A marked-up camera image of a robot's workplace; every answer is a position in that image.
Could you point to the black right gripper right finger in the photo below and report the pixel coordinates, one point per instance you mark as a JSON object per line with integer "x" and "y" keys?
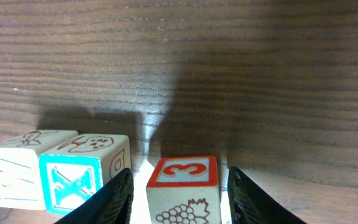
{"x": 250, "y": 204}

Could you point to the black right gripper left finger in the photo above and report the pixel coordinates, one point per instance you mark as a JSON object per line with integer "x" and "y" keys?
{"x": 112, "y": 204}

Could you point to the green sided wooden block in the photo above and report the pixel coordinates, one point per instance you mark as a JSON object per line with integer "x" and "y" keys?
{"x": 184, "y": 190}

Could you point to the yellow M wooden block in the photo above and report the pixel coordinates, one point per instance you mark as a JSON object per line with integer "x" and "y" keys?
{"x": 20, "y": 181}

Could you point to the blue X wooden block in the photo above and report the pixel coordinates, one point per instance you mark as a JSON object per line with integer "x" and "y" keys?
{"x": 73, "y": 171}

